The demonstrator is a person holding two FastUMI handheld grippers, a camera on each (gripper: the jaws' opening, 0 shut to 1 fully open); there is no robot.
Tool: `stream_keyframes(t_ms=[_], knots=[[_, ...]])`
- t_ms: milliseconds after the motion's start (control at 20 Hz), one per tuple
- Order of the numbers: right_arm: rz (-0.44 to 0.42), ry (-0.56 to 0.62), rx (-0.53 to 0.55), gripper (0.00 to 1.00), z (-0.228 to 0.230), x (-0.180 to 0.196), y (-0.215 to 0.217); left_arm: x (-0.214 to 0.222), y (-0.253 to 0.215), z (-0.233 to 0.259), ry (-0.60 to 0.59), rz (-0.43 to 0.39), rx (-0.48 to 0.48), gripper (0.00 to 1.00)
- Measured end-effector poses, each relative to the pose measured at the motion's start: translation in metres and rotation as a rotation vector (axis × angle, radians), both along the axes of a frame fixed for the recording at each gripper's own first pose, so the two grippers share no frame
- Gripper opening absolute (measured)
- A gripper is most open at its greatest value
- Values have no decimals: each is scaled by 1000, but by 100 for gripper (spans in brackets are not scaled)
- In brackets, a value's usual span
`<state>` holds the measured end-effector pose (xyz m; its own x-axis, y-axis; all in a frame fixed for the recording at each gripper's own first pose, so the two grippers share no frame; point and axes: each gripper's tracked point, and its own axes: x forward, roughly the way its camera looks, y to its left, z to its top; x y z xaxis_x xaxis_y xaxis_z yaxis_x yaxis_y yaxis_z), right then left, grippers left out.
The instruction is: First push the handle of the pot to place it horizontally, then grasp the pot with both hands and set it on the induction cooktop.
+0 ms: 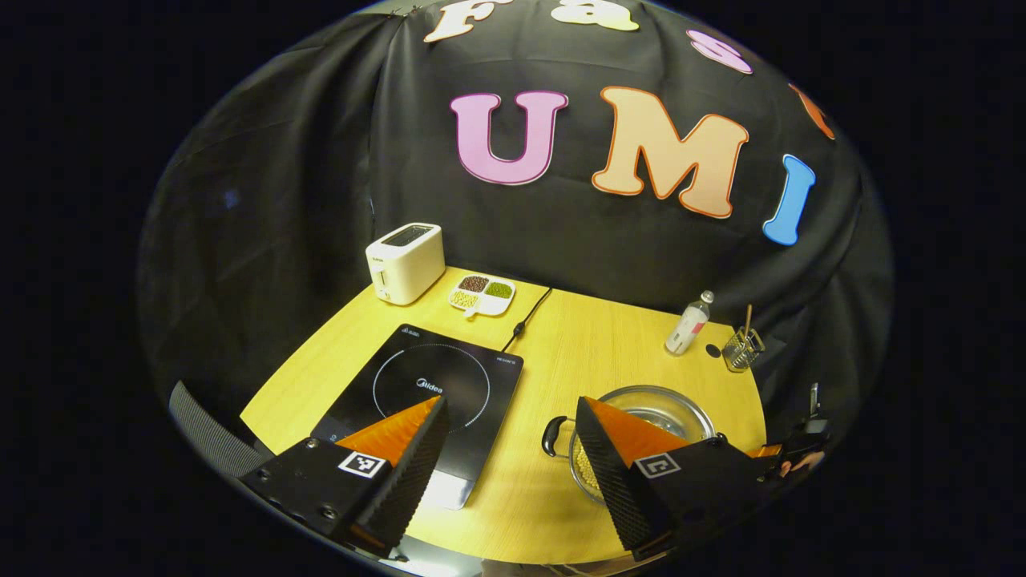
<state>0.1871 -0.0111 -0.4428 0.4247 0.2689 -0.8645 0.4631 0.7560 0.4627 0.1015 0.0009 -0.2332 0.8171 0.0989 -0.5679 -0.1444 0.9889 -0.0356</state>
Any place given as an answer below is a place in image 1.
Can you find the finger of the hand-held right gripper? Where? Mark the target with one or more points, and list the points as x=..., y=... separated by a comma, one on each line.
x=765, y=451

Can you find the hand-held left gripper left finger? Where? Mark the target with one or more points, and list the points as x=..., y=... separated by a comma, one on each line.
x=413, y=481

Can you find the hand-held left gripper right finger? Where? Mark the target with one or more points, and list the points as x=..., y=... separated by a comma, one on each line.
x=613, y=489

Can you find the white divided dish of beans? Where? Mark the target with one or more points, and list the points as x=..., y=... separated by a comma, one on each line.
x=485, y=300

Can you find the grey mesh chair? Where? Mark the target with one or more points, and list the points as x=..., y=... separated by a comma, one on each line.
x=210, y=429

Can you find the white toaster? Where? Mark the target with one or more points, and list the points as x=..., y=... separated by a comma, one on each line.
x=405, y=264

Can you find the pile of yellow soybeans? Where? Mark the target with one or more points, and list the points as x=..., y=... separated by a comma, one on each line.
x=587, y=473

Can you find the clear plastic bottle pink label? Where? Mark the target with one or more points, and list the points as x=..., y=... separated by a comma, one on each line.
x=688, y=327

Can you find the black induction cooktop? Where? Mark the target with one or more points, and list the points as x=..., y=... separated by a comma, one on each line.
x=481, y=417

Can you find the clear glass jar with sticks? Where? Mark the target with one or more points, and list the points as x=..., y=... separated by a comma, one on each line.
x=741, y=353

